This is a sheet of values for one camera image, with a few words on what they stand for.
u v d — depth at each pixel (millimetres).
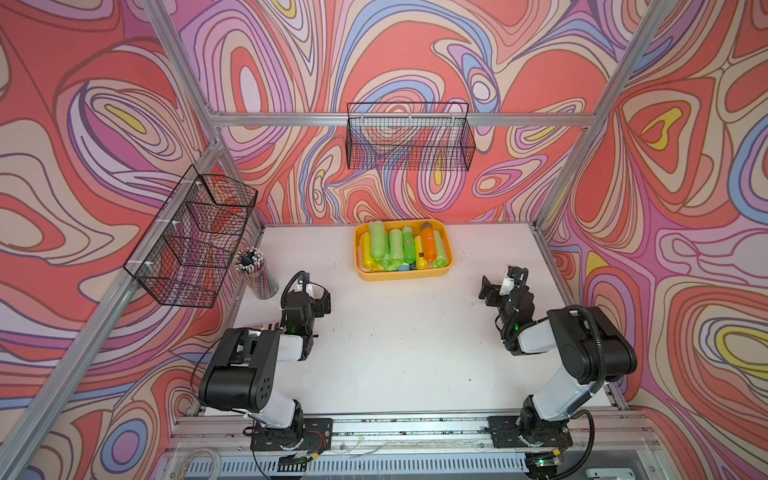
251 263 856
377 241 988
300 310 704
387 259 1002
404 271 1008
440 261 1009
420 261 991
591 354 469
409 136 962
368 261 984
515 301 719
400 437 747
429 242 990
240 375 450
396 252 1013
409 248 1024
